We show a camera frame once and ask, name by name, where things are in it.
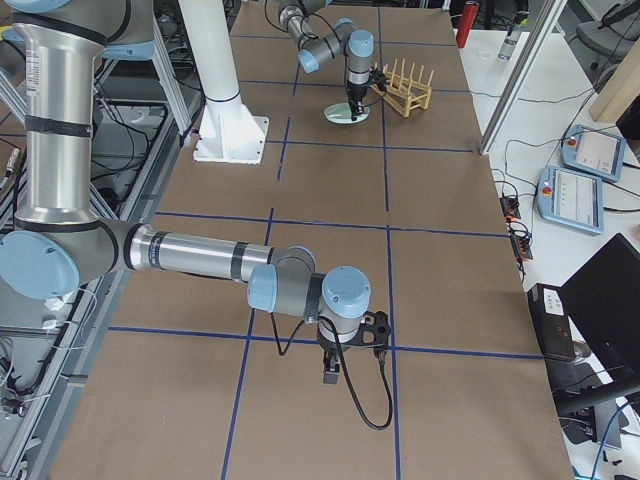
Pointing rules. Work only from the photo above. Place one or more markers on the blue teach pendant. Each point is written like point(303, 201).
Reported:
point(593, 151)
point(572, 199)

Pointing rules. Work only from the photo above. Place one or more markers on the white camera mast pole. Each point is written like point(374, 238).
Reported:
point(208, 34)

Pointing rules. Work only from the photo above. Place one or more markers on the light green round plate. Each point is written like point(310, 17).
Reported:
point(341, 114)

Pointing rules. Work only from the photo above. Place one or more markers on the wooden plate rack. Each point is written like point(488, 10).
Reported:
point(405, 90)

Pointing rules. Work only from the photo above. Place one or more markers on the far blue teach pendant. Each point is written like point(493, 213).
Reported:
point(593, 151)

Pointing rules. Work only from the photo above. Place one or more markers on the black monitor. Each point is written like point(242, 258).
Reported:
point(602, 300)

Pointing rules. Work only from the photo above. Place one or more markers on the aluminium frame post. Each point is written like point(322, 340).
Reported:
point(543, 27)

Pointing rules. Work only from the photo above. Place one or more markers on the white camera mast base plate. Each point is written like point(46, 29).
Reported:
point(231, 135)

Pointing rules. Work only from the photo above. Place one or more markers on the red cylindrical bottle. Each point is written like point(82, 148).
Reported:
point(466, 22)

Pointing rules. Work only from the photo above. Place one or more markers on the near blue teach pendant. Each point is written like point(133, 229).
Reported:
point(572, 199)

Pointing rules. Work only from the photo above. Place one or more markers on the clear plastic water bottle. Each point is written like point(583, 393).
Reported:
point(509, 44)

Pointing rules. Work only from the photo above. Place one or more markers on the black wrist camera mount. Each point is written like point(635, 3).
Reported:
point(373, 332)

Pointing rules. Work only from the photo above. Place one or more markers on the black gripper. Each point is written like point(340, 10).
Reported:
point(330, 348)
point(357, 93)

